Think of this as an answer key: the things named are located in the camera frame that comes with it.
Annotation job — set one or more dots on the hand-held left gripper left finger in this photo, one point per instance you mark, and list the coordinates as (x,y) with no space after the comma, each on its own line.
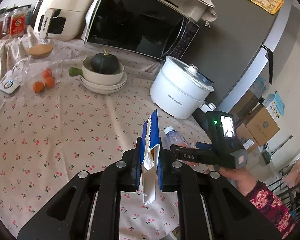
(137,165)

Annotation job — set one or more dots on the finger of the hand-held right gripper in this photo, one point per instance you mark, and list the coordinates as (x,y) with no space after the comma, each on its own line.
(203,145)
(190,155)

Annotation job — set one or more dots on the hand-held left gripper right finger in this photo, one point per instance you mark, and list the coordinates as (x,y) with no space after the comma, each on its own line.
(161,172)

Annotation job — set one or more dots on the clear plastic bottle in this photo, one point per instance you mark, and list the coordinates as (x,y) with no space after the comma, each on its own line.
(173,136)

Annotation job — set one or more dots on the blue and white carton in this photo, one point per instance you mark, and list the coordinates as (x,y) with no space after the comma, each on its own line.
(153,130)

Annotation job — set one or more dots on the person's right hand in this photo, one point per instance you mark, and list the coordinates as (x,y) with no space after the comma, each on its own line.
(240,180)

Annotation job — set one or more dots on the brown cardboard box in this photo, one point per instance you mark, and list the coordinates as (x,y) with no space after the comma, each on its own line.
(247,137)
(262,127)

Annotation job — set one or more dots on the light blue printed box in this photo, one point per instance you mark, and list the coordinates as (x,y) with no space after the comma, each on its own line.
(275,106)

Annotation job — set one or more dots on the white electric cooking pot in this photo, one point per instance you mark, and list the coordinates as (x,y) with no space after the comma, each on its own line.
(180,90)

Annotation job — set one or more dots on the cream plate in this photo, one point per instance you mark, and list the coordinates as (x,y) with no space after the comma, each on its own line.
(122,80)
(102,91)

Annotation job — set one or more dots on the black metal chair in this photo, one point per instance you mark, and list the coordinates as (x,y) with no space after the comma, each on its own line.
(295,200)

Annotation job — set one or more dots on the grey refrigerator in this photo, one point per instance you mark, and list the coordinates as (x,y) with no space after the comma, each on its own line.
(235,42)

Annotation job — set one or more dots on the dark green squash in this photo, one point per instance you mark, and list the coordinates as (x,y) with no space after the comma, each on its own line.
(105,63)

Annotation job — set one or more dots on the orange tangerine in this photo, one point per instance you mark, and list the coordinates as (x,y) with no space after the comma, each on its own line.
(38,87)
(47,73)
(49,82)

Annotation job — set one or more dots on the floral cloth cover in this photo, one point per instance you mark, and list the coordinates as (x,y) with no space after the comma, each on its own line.
(210,15)

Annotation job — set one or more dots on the black microwave oven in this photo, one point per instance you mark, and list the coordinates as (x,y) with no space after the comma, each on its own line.
(135,22)

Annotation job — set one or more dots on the white round-button device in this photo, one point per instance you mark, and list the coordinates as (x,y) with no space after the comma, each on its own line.
(10,86)

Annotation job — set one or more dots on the glass jar with wooden lid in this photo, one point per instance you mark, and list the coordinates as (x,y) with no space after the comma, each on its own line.
(41,50)

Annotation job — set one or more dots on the cream air fryer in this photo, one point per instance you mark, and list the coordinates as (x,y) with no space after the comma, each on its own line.
(70,5)

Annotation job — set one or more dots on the red label spice jar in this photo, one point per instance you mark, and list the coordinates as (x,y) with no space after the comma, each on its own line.
(18,23)

